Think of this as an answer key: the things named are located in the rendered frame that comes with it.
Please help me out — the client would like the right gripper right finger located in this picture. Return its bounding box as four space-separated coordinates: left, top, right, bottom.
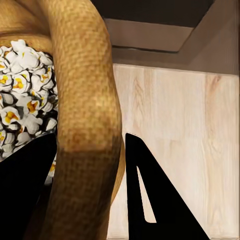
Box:
124 133 210 240

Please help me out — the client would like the popcorn bag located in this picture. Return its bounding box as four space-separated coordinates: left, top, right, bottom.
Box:
0 0 126 240

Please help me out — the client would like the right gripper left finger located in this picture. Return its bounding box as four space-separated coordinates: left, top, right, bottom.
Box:
0 132 57 240

